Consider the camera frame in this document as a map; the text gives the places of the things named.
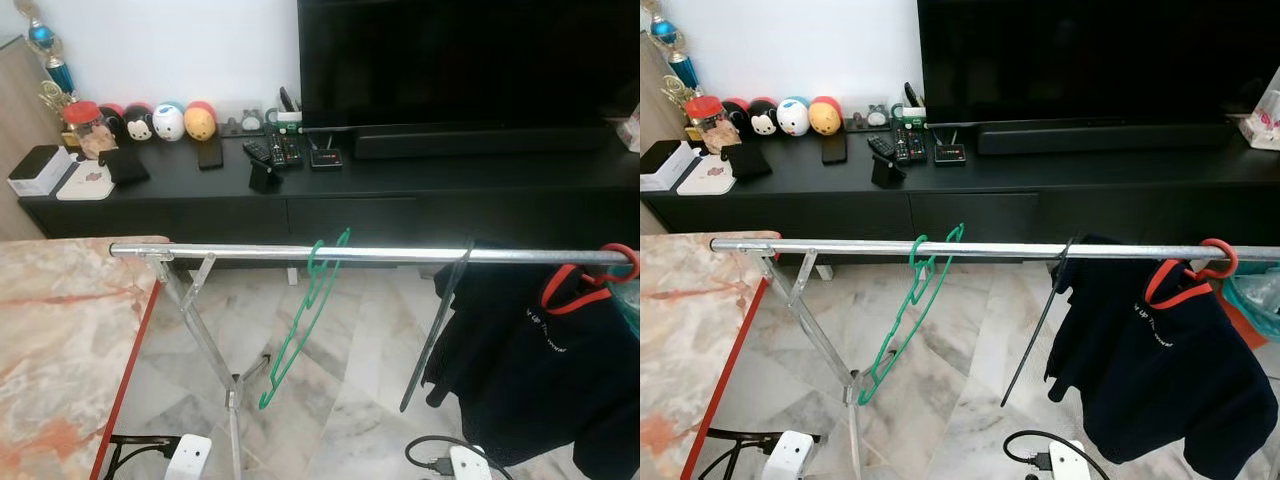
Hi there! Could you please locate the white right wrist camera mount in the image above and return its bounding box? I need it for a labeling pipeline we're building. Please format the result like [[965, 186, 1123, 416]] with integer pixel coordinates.
[[1047, 440, 1093, 480], [448, 445, 493, 480]]

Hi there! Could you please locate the orange plastic hanger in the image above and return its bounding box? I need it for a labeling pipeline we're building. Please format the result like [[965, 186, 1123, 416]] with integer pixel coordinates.
[[1143, 237, 1239, 309], [540, 243, 641, 317]]

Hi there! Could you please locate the white box black lid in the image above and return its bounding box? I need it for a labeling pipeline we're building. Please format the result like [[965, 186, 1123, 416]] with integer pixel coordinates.
[[640, 140, 706, 193], [7, 145, 76, 198]]

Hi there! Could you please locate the black shirt white print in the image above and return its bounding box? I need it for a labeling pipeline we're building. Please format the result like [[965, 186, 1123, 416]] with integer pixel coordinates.
[[422, 238, 641, 480], [1043, 235, 1280, 480]]

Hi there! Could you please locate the black mouse plush toy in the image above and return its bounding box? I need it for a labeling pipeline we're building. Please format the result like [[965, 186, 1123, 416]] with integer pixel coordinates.
[[746, 98, 781, 138], [122, 103, 156, 143]]

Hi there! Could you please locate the black plastic hanger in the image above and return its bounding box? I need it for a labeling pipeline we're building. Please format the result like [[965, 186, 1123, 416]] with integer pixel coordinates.
[[1000, 238, 1076, 409], [399, 236, 477, 414]]

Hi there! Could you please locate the small black receiver box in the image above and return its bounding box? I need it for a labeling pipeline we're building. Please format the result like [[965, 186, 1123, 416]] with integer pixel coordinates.
[[933, 125, 969, 166], [308, 128, 345, 169]]

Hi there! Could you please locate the black television console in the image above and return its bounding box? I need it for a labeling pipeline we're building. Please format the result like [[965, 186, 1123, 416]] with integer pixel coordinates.
[[640, 130, 1280, 241], [17, 135, 641, 246]]

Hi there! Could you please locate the green plastic hanger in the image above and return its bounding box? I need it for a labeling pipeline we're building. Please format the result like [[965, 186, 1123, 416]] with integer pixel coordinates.
[[857, 222, 966, 406], [258, 228, 353, 411]]

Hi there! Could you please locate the black soundbar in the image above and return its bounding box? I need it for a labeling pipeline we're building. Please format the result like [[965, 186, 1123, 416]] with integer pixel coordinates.
[[976, 122, 1236, 156], [353, 125, 613, 161]]

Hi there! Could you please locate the silver clothes rack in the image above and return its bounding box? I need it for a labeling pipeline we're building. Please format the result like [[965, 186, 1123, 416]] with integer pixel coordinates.
[[709, 236, 1280, 480], [109, 240, 641, 480]]

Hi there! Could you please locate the black wallet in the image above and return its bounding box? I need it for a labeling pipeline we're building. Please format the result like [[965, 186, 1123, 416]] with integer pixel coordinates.
[[722, 143, 773, 182], [100, 148, 151, 186]]

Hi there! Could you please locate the black desk stand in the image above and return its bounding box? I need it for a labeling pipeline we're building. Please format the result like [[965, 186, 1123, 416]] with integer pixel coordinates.
[[866, 133, 909, 189], [243, 138, 284, 195]]

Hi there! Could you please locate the white plush toy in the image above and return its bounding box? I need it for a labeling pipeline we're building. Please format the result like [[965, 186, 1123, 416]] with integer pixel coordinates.
[[152, 100, 187, 143], [776, 96, 812, 138]]

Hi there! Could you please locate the black remote control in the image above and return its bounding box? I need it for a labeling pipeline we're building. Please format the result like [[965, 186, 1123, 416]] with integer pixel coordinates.
[[893, 125, 929, 164], [268, 130, 304, 169]]

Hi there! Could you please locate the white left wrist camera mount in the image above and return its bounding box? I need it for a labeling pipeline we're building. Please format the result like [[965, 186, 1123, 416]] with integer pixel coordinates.
[[163, 433, 213, 480], [762, 430, 813, 480]]

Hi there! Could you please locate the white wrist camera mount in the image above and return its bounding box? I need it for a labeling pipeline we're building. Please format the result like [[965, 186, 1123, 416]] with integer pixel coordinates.
[[762, 430, 813, 480], [1047, 440, 1093, 480], [448, 445, 493, 480], [163, 433, 213, 480]]

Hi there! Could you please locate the light wooden cabinet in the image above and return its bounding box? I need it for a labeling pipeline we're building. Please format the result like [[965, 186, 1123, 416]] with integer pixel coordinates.
[[0, 35, 61, 241], [640, 30, 691, 236]]

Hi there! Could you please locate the white flat box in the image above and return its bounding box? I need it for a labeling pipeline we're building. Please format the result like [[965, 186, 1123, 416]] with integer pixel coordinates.
[[677, 155, 739, 197], [55, 160, 116, 202]]

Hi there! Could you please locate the pink white tissue box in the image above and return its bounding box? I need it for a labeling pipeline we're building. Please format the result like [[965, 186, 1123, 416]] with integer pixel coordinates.
[[1238, 88, 1280, 151]]

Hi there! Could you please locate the blue gold trophy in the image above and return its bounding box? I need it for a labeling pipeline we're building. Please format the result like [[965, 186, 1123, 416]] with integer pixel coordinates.
[[640, 0, 701, 111], [12, 0, 79, 116]]

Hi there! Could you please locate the orange plush toy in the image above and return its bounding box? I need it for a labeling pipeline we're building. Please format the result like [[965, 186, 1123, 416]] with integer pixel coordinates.
[[808, 95, 844, 137], [184, 100, 218, 142]]

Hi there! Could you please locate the black television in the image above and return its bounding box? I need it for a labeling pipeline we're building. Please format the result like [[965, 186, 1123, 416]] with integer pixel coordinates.
[[917, 0, 1280, 126], [297, 0, 641, 131]]

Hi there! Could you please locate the green white mug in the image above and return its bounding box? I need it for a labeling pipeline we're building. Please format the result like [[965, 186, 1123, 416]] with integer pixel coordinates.
[[890, 82, 929, 129], [265, 87, 304, 134]]

